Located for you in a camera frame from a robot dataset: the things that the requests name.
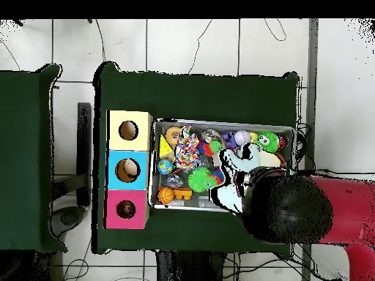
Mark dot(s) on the mint waffle cloth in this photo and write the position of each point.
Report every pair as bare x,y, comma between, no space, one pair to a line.
227,199

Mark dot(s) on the cream waffle cloth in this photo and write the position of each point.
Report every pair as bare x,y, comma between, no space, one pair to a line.
268,159

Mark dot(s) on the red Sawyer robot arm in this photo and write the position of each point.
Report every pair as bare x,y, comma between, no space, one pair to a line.
293,210

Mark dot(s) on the wooden box with three holes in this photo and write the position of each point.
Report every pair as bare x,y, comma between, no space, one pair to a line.
129,117

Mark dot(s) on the colourful patterned cloth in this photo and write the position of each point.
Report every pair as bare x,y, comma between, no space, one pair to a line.
187,149

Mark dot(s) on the yellow cheese wedge toy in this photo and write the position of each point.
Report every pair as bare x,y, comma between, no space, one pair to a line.
165,147

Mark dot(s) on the small globe ball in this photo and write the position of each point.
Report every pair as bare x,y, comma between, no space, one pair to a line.
165,166

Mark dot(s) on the toy burger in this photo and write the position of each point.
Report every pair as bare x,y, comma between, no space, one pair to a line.
172,134

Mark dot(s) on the orange toy block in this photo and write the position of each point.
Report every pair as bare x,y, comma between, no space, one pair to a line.
183,193

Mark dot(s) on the small orange basketball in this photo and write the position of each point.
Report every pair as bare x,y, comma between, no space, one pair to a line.
166,195

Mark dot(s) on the white baseball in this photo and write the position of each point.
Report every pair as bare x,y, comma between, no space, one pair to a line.
242,137

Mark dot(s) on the dark green table cloth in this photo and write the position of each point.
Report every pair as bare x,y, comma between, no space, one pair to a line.
29,102
219,96

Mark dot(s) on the green spiky googly-eyed ball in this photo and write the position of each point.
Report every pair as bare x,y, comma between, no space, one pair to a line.
269,143

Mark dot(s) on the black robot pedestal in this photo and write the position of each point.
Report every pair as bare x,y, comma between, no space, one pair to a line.
190,269

